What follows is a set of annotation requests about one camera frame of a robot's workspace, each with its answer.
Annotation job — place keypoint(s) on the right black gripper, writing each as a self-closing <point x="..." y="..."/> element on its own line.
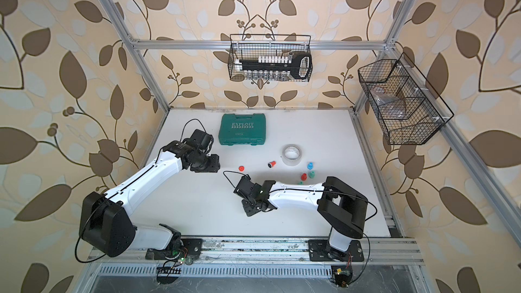
<point x="249" y="211"/>

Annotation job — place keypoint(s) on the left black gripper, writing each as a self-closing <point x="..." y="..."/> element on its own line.
<point x="214" y="165"/>

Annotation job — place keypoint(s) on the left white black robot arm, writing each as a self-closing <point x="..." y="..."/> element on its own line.
<point x="106" y="219"/>

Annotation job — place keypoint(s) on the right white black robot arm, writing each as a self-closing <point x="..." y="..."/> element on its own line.
<point x="343" y="207"/>

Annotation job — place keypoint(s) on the green plastic tool case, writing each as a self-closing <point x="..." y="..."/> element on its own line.
<point x="243" y="129"/>

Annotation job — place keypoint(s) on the clear tape roll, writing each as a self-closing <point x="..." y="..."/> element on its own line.
<point x="291" y="155"/>

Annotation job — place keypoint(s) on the black white tool in basket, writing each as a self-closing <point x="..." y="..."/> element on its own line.
<point x="296" y="66"/>

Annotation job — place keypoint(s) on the plastic bag in basket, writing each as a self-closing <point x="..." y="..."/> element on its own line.
<point x="389" y="106"/>

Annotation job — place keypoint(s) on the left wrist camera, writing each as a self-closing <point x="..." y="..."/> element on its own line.
<point x="201" y="141"/>

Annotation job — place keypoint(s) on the centre black wire basket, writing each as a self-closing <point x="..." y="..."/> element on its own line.
<point x="252" y="45"/>

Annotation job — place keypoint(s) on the black wire basket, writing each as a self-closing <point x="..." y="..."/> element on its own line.
<point x="252" y="45"/>
<point x="426" y="111"/>

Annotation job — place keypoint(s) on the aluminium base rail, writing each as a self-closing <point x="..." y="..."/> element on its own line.
<point x="279" y="257"/>

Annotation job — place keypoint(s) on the right black wire basket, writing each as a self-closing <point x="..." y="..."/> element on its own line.
<point x="426" y="111"/>

